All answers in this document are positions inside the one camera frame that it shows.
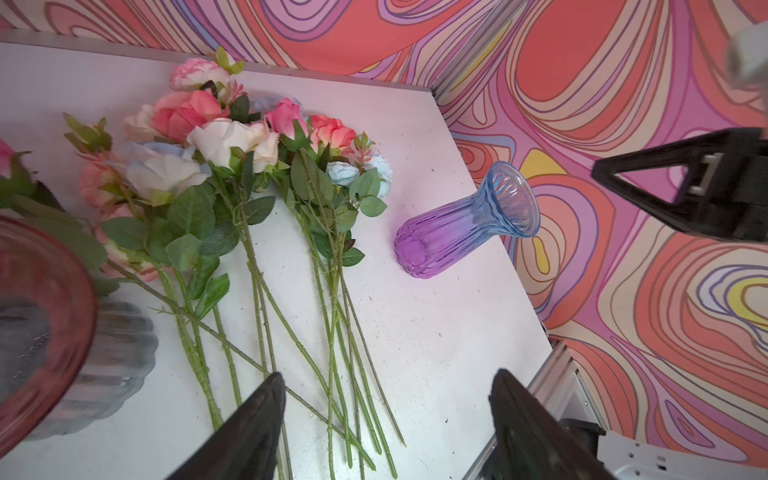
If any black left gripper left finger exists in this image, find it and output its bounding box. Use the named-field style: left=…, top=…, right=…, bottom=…
left=170, top=372, right=286, bottom=480

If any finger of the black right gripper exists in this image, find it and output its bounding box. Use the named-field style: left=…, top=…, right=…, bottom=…
left=591, top=127, right=767, bottom=243

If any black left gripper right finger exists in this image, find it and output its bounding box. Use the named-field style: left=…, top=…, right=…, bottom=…
left=489, top=369, right=612, bottom=479

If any purple blue glass vase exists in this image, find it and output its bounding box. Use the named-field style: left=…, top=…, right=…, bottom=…
left=394, top=162, right=541, bottom=279

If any light blue flower stem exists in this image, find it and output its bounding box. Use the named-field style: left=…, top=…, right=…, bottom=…
left=287, top=152, right=404, bottom=479

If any white cream rose stem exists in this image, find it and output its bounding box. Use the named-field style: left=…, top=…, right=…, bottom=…
left=122, top=117, right=385, bottom=469

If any hot pink rose stem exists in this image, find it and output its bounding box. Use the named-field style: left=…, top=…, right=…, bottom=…
left=1, top=140, right=62, bottom=210

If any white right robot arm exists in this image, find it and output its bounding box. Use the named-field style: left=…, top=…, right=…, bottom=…
left=535, top=127, right=767, bottom=479

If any red rimmed glass vase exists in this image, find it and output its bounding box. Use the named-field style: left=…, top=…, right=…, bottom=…
left=1, top=217, right=158, bottom=455

